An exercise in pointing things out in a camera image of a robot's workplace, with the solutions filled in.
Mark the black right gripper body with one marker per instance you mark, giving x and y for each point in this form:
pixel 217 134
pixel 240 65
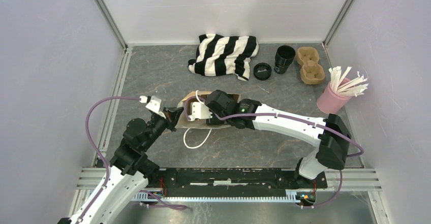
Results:
pixel 215 120

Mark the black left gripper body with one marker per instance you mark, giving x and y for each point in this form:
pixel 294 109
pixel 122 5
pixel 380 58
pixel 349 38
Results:
pixel 170 122

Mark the brown paper bag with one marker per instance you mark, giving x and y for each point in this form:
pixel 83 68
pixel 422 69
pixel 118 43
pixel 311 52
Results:
pixel 183 123

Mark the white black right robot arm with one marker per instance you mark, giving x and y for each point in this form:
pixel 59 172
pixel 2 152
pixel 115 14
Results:
pixel 329 136

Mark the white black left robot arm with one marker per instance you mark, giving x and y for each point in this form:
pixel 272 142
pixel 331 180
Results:
pixel 129 169

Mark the black white striped towel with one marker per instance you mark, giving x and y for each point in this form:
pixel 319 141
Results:
pixel 218 55

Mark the stack of black lids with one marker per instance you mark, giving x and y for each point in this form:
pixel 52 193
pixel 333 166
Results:
pixel 262 71

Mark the stack of black cups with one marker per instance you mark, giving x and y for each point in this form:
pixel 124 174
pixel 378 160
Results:
pixel 283 58

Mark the brown cardboard cup carrier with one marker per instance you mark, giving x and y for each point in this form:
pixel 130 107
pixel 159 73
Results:
pixel 311 72

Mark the pink straw holder cup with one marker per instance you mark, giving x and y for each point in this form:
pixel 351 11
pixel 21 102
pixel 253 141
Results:
pixel 330 102

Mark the white wrapped straws bundle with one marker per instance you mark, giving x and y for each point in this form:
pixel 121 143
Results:
pixel 344 87

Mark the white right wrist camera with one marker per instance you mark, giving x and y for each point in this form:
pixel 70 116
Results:
pixel 198 111

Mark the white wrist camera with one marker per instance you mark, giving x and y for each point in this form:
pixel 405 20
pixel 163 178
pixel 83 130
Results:
pixel 198 111
pixel 152 103

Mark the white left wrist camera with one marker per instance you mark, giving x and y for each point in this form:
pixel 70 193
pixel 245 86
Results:
pixel 152 103

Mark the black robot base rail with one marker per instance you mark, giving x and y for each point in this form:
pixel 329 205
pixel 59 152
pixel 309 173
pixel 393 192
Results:
pixel 253 185

